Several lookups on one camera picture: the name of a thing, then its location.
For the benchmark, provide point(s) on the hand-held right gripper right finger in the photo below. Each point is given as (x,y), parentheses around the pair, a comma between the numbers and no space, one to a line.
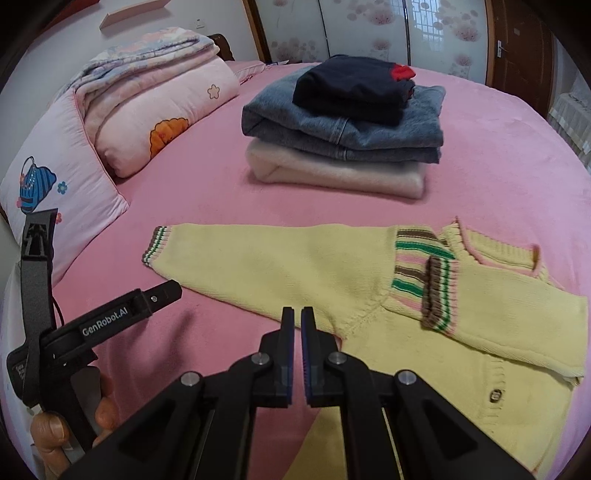
(306,355)

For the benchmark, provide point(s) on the folded cream fuzzy sweater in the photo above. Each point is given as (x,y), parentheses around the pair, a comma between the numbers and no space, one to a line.
(323,173)

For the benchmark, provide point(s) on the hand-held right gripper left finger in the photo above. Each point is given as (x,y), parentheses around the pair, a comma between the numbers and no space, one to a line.
(288,355)

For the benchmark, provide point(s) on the floral sliding door wardrobe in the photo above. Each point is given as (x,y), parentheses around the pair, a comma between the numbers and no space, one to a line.
(351,27)

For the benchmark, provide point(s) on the brown wooden door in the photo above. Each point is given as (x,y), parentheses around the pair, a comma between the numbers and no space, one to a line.
(521,55)

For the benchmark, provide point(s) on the pink bed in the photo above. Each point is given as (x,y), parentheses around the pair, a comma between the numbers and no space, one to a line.
(485,161)

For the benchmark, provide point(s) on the folded navy garment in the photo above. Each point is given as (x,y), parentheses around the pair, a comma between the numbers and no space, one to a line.
(346,92)

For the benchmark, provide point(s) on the pink wall shelf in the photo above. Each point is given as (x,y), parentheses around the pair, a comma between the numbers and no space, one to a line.
(134,11)

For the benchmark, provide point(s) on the folded pink quilt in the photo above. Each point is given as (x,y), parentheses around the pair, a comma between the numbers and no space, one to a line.
(152,106)

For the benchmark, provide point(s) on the dark wooden headboard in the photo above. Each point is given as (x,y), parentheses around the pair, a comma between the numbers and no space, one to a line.
(224,48)

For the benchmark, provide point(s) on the yellow striped knit sweater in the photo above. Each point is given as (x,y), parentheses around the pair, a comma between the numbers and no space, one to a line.
(277,263)

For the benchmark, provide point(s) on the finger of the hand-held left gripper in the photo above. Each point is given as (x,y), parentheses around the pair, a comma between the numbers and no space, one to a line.
(164,295)

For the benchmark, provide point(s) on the folded blue jeans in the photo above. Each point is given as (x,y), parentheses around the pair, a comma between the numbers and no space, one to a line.
(369,138)

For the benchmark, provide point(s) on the pink printed pillow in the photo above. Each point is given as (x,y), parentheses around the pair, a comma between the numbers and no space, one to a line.
(69,184)

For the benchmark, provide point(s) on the person's left hand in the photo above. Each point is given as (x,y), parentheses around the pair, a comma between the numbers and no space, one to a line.
(48,429)

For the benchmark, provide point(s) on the white lace cover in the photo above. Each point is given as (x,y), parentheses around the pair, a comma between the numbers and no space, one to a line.
(572,120)

